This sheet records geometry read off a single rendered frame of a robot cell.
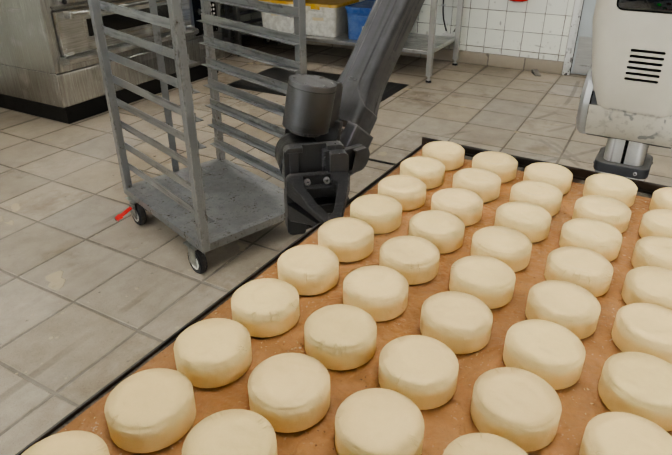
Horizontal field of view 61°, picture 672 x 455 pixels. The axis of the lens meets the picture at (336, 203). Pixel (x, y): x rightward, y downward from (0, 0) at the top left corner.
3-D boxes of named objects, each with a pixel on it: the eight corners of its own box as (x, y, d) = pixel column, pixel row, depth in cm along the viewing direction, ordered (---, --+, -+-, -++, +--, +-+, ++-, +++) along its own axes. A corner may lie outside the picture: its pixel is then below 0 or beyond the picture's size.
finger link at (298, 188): (298, 208, 53) (283, 168, 61) (300, 272, 56) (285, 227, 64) (368, 200, 55) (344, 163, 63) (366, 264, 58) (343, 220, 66)
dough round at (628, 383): (704, 415, 35) (714, 391, 34) (648, 446, 33) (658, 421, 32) (633, 363, 39) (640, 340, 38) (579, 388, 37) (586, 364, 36)
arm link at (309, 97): (367, 169, 76) (315, 147, 80) (385, 84, 72) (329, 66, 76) (314, 189, 67) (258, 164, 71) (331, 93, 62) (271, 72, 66)
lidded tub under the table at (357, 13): (342, 39, 465) (342, 6, 453) (366, 30, 502) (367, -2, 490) (386, 44, 449) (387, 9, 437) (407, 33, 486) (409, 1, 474)
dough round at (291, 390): (342, 386, 37) (343, 363, 36) (309, 446, 33) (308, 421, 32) (274, 365, 38) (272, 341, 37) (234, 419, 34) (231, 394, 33)
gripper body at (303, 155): (285, 151, 59) (275, 127, 65) (288, 236, 64) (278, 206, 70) (346, 146, 60) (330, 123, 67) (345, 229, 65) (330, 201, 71)
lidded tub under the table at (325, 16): (295, 34, 485) (294, 2, 473) (323, 25, 522) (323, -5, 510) (335, 38, 469) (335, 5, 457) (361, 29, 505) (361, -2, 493)
